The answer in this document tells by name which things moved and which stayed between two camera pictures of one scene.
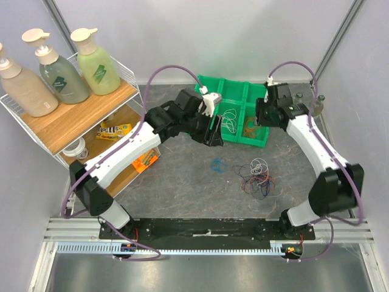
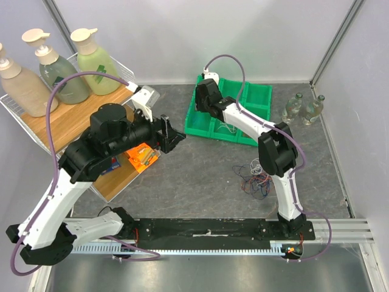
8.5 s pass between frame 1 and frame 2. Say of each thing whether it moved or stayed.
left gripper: moved
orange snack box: stayed
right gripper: moved
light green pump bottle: stayed
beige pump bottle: stayed
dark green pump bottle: stayed
